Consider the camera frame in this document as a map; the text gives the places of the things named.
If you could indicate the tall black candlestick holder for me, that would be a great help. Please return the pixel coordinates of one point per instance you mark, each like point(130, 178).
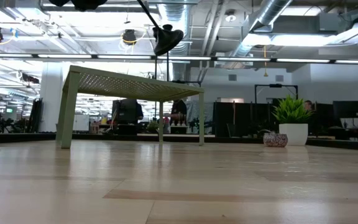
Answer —
point(155, 70)

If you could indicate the candle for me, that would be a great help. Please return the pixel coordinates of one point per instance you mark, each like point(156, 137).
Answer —
point(275, 140)

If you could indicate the green perforated metal shelf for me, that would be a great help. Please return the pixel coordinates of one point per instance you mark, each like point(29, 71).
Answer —
point(129, 85)

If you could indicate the white cabinet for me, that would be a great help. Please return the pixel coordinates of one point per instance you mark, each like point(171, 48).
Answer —
point(81, 123)

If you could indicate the person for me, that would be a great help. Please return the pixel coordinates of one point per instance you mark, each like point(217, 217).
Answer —
point(140, 112)
point(179, 112)
point(308, 105)

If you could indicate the black standing panel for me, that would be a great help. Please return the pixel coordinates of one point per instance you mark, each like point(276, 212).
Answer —
point(36, 115)

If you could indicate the black office partition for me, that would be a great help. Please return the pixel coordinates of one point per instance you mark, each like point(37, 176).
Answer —
point(244, 119)

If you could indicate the green plant in white pot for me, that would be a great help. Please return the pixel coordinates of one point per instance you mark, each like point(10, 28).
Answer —
point(294, 133)

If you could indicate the black computer monitor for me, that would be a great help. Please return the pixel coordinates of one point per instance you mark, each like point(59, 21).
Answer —
point(349, 109)

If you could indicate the black background desk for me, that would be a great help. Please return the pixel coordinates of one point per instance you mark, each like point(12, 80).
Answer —
point(346, 133)

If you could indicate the silver corrugated air duct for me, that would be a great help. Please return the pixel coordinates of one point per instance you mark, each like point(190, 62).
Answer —
point(176, 12)

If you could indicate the black aluminium table frame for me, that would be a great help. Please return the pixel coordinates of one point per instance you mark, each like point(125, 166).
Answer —
point(26, 137)

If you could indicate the grey wall vent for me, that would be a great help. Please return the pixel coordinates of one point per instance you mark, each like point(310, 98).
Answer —
point(232, 77)
point(279, 78)

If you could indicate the silver spiral air duct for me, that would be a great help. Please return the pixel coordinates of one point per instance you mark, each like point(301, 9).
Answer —
point(270, 11)

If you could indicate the black gantry frame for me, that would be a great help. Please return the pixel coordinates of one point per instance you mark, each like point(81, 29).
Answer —
point(275, 85)

